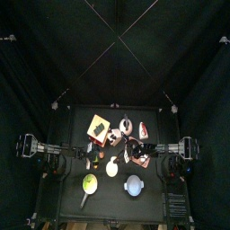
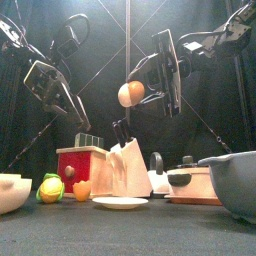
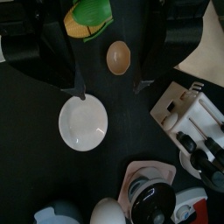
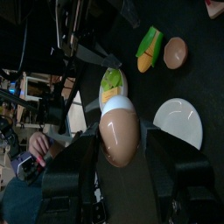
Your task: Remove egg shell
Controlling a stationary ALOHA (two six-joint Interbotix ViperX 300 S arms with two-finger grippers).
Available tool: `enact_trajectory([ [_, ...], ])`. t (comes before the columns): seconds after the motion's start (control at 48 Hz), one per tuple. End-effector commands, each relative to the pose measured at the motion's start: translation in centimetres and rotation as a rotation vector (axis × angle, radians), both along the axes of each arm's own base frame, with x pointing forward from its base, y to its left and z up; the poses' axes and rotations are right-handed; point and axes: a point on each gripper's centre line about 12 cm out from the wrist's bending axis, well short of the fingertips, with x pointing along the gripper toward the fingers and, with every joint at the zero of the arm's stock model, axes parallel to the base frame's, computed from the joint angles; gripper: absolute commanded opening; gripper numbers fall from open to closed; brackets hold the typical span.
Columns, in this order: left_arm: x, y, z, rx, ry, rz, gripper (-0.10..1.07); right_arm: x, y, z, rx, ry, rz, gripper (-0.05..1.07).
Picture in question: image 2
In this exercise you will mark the pot lid with dark knob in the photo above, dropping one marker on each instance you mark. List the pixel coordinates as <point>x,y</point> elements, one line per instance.
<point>188,161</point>

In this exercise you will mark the wooden knife block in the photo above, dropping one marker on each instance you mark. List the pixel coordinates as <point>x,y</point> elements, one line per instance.
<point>133,173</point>

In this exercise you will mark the toy corn with green husk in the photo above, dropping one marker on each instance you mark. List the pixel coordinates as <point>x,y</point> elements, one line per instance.
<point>50,190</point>

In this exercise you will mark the white bowl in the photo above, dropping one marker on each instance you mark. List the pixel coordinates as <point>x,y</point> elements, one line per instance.
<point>12,194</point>

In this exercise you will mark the brown egg shell half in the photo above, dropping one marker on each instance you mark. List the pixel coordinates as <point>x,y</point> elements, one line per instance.
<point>137,91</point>

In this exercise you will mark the orange bell pepper toy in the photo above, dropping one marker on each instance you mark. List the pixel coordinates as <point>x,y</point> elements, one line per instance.
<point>81,191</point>

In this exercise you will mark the wooden toy pot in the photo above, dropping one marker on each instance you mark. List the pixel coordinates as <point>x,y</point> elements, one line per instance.
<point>195,186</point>

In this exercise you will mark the grey bowl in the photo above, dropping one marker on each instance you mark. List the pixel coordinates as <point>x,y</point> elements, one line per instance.
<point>235,185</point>

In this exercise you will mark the vertical metal frame pole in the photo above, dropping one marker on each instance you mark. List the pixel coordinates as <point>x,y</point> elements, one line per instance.
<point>128,40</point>

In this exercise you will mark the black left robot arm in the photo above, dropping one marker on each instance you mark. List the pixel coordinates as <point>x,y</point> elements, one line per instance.
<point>14,44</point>

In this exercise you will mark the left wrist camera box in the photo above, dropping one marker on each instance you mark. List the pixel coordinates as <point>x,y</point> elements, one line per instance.
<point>67,45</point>

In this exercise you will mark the red wooden drawer box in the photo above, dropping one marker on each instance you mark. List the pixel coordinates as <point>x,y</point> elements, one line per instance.
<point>80,166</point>

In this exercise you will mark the grey-green slotted block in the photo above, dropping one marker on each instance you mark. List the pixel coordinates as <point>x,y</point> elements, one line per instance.
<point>88,140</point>

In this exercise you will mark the small white plate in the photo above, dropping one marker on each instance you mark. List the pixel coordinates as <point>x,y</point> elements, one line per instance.
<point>120,202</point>

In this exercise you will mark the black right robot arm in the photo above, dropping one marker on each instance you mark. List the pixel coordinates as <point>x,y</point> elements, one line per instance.
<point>233,33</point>

